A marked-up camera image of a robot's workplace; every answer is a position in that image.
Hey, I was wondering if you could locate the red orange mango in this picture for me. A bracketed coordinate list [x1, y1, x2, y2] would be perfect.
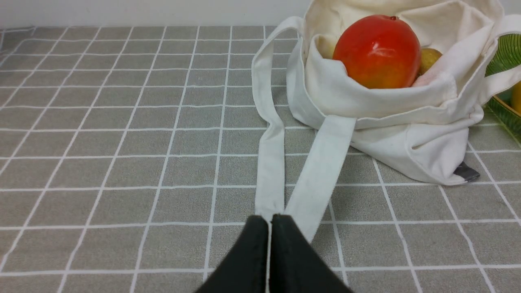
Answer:
[332, 15, 421, 89]

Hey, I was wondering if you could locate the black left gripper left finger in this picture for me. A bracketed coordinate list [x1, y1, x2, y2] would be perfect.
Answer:
[196, 215, 269, 293]

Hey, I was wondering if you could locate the green glass fruit tray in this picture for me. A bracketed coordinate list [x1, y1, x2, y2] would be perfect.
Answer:
[486, 33, 521, 136]

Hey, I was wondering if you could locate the white cloth tote bag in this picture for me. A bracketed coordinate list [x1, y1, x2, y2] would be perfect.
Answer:
[251, 0, 521, 242]

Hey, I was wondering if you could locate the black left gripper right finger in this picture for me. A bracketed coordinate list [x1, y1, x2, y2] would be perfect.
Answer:
[269, 214, 353, 293]

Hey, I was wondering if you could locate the yellow green fruit in bag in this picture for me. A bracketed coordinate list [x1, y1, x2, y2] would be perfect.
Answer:
[418, 48, 442, 76]

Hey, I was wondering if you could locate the yellow banana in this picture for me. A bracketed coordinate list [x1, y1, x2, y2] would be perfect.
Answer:
[510, 82, 521, 115]

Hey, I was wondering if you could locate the grey checked tablecloth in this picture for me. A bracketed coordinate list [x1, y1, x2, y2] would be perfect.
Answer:
[0, 26, 520, 293]

